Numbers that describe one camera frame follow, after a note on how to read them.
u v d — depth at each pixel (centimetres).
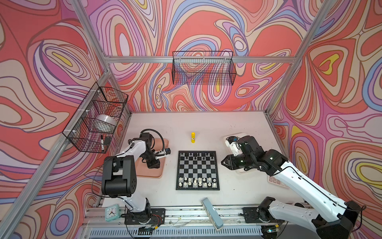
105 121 73
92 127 72
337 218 38
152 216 73
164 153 82
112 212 73
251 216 73
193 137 98
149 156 77
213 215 74
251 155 53
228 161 63
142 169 88
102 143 72
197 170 87
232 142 66
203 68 97
